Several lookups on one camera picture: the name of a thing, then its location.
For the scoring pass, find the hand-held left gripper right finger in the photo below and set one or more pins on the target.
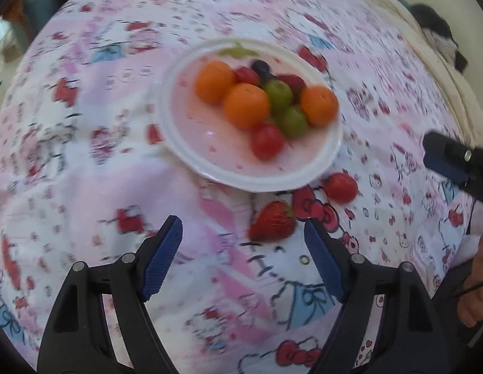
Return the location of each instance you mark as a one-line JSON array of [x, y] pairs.
[[325, 259]]

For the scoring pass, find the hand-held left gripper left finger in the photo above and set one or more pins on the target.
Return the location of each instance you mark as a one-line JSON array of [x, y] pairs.
[[163, 257]]

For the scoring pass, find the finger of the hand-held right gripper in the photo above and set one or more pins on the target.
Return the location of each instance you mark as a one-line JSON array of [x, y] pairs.
[[444, 167]]

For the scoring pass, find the red strawberry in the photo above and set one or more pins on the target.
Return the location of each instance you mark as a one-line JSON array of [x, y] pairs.
[[272, 222], [292, 82]]

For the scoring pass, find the pink strawberry-shaped plate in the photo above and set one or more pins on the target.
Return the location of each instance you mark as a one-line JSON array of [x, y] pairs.
[[194, 132]]

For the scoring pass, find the small orange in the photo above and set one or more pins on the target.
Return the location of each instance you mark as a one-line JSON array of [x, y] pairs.
[[247, 105], [319, 105], [215, 81]]

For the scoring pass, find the green grape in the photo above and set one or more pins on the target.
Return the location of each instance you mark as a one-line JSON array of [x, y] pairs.
[[278, 93], [292, 122]]

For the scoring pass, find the person's right hand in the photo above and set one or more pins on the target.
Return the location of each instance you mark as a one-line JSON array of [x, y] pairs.
[[481, 304]]

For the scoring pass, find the cream quilt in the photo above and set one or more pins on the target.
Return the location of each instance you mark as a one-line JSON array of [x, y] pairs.
[[459, 97]]

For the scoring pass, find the pink cartoon printed blanket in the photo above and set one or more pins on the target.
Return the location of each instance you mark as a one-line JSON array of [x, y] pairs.
[[109, 163]]

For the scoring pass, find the dark striped cloth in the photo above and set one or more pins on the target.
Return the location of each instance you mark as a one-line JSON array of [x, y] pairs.
[[432, 19]]

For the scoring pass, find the dark blueberry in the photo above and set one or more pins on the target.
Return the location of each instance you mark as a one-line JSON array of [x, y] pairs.
[[261, 67]]

